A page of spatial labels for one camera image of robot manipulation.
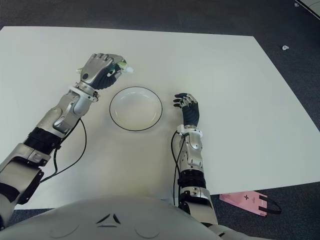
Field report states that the green toothpaste tube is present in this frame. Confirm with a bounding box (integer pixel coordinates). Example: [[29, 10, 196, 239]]
[[75, 59, 136, 75]]

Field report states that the white board with black edge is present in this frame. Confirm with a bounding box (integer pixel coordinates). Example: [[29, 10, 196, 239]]
[[292, 0, 320, 19]]

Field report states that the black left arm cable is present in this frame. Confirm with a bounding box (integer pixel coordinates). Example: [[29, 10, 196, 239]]
[[39, 118, 88, 184]]

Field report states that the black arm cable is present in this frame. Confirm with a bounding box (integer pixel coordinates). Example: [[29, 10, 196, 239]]
[[39, 118, 88, 184], [170, 130, 186, 207]]

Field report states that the white plate with black rim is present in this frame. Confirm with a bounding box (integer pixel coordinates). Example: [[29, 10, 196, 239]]
[[108, 86, 164, 133]]

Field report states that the grey robot torso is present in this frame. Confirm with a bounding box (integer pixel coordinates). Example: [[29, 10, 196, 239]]
[[0, 193, 252, 240]]

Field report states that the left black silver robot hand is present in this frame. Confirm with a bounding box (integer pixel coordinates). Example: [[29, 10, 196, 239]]
[[75, 52, 127, 91]]

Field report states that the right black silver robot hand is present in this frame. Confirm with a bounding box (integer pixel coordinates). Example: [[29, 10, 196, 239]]
[[172, 92, 200, 126]]

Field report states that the pink paper bag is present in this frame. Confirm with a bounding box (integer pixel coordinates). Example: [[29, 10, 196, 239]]
[[219, 190, 283, 217]]

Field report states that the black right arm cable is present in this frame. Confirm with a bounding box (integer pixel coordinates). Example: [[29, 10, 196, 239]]
[[170, 130, 186, 207]]

